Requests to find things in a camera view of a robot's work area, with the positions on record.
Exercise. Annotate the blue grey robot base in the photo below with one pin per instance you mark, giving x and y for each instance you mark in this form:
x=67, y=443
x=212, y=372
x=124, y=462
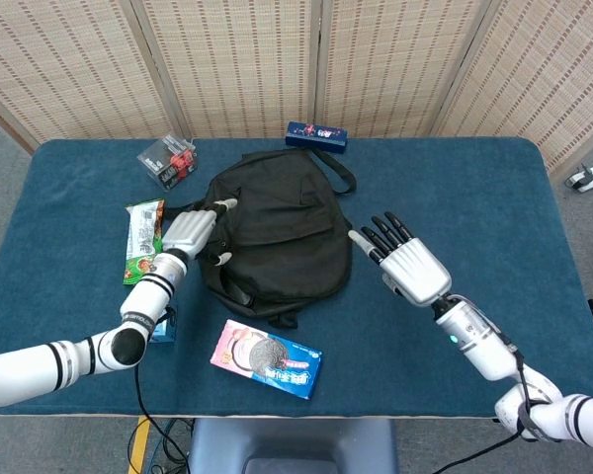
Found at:
x=291, y=444

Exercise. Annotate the dark blue long box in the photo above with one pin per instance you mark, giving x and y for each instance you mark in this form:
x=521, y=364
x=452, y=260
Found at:
x=317, y=137

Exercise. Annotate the blue table cloth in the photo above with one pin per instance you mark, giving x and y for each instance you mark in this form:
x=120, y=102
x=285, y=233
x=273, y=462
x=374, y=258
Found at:
x=425, y=187

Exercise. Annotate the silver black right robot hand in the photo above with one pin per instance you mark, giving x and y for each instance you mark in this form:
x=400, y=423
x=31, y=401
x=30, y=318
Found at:
x=417, y=271

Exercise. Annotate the clear box red black items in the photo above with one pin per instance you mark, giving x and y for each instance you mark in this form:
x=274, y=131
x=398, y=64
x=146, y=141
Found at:
x=170, y=163

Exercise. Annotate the white power strip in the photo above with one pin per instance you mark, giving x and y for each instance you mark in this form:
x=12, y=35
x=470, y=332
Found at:
x=590, y=177

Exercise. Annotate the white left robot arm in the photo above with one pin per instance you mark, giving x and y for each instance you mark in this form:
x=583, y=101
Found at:
x=34, y=368

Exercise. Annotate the black fabric backpack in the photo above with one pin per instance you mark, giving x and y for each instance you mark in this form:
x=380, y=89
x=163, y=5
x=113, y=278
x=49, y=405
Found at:
x=286, y=237

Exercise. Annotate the woven folding screen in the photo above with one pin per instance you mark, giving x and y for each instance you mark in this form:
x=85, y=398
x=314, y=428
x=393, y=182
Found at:
x=247, y=64

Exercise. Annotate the light blue cube box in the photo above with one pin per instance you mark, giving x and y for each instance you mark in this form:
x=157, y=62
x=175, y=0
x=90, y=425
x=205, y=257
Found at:
x=164, y=333

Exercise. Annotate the green white snack bag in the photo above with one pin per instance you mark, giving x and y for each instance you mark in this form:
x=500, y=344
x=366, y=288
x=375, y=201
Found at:
x=144, y=232

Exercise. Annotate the blue pink Oreo cookie box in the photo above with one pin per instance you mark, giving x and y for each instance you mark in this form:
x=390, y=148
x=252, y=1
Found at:
x=267, y=360

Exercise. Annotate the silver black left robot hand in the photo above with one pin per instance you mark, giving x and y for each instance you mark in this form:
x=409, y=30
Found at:
x=188, y=234

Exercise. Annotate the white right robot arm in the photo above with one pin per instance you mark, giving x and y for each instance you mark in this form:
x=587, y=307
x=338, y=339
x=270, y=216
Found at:
x=479, y=340

